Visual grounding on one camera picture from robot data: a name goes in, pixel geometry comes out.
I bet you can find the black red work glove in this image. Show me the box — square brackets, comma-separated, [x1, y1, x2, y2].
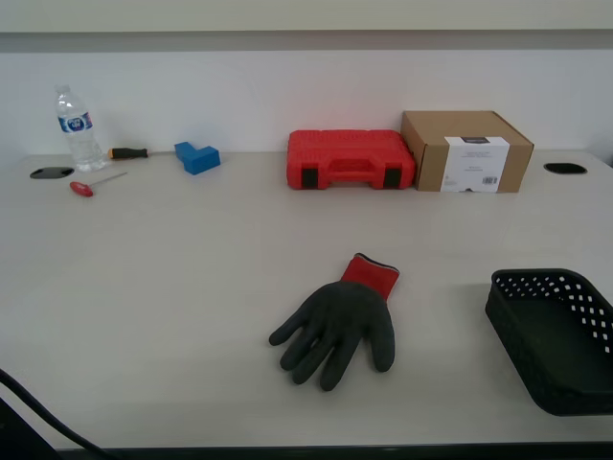
[268, 252, 401, 393]

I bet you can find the black perforated plastic basket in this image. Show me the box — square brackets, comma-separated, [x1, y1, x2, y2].
[485, 267, 613, 417]

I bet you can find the red plastic tool case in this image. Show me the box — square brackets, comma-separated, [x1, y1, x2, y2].
[286, 128, 417, 192]

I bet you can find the blue plastic block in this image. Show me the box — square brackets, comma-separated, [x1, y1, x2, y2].
[173, 141, 221, 176]

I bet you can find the cardboard box with white label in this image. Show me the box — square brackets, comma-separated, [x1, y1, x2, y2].
[399, 110, 535, 195]

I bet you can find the clear plastic water bottle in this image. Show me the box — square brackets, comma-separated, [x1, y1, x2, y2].
[53, 83, 107, 173]

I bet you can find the orange black handled screwdriver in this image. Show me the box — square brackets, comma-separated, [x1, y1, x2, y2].
[107, 146, 181, 161]

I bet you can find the thick black cable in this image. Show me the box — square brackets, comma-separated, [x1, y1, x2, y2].
[0, 367, 121, 460]

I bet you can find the black robot frame part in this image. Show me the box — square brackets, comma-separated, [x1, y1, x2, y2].
[0, 397, 63, 460]

